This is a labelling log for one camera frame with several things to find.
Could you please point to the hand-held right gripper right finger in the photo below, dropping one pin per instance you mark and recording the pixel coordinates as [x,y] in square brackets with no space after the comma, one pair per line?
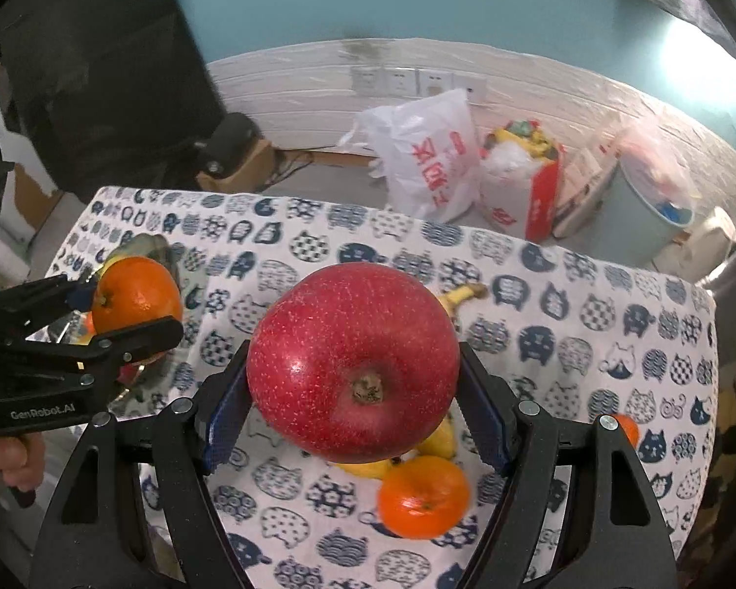
[487,435]

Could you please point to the white plastic stool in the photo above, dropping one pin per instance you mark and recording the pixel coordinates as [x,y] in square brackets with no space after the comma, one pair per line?
[705,239]

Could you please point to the red and white cardboard box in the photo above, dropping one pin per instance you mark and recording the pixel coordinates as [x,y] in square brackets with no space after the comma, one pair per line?
[540,208]

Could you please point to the white wall socket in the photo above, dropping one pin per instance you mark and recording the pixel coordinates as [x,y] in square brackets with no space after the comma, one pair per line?
[473,89]
[400,81]
[367,81]
[434,83]

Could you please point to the large orange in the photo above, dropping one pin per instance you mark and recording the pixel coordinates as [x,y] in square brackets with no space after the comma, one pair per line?
[136,297]
[423,497]

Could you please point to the brown paper bag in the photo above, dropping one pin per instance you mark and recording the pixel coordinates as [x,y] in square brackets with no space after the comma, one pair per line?
[589,184]

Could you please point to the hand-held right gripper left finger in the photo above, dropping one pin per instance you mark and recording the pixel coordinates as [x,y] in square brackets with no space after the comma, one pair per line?
[227,423]

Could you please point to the black backdrop cloth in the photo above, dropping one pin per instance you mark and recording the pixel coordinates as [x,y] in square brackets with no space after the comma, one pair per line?
[98,61]

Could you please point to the white plastic bag red print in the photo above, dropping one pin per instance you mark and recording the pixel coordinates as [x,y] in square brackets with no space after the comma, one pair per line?
[429,159]

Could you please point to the pale blue trash bin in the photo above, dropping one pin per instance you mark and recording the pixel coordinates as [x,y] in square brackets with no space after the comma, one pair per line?
[635,221]

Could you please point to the green glass bowl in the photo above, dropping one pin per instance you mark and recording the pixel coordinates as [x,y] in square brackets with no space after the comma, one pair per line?
[159,250]

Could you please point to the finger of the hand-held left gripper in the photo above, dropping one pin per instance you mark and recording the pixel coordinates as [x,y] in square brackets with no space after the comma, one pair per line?
[147,334]
[37,304]

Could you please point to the small orange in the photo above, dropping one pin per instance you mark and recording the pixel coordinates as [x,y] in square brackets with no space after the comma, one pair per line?
[628,429]

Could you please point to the green pear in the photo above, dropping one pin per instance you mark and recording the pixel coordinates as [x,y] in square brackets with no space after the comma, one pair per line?
[368,469]

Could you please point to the translucent pink bin liner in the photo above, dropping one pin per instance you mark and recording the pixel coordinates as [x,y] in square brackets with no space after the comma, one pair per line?
[656,165]

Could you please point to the cat print tablecloth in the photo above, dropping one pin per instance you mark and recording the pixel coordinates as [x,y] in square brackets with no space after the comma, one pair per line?
[589,331]

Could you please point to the person's left hand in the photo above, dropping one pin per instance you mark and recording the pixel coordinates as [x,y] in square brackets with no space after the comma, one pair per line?
[6,460]

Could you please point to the colourful trash pile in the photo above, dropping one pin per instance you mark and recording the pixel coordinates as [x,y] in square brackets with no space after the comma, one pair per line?
[518,147]

